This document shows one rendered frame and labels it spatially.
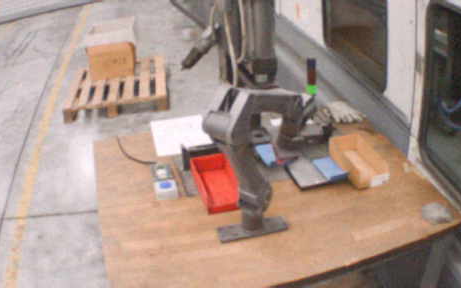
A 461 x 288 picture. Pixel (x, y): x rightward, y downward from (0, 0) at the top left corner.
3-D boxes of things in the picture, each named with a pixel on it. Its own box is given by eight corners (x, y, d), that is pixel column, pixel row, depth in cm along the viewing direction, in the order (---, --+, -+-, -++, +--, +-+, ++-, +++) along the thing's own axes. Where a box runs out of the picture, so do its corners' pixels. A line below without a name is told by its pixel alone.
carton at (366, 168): (357, 192, 160) (360, 172, 157) (328, 157, 182) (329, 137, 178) (387, 184, 163) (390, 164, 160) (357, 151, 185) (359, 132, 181)
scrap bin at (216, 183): (208, 215, 153) (207, 199, 150) (191, 174, 174) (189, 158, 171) (247, 208, 155) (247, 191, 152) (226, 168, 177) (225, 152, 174)
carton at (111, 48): (92, 63, 538) (89, 23, 515) (143, 56, 543) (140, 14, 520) (83, 84, 479) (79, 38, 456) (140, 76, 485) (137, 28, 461)
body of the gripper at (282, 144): (289, 132, 156) (294, 115, 151) (299, 159, 150) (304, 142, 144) (269, 134, 155) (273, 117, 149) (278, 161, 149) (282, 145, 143)
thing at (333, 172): (330, 183, 161) (331, 176, 160) (311, 161, 174) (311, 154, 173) (348, 179, 163) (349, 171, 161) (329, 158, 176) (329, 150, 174)
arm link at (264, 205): (247, 178, 144) (233, 187, 141) (272, 189, 139) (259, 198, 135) (247, 197, 147) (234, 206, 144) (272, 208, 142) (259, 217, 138)
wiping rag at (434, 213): (411, 212, 148) (430, 229, 136) (412, 204, 146) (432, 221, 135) (440, 201, 151) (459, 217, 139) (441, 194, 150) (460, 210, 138)
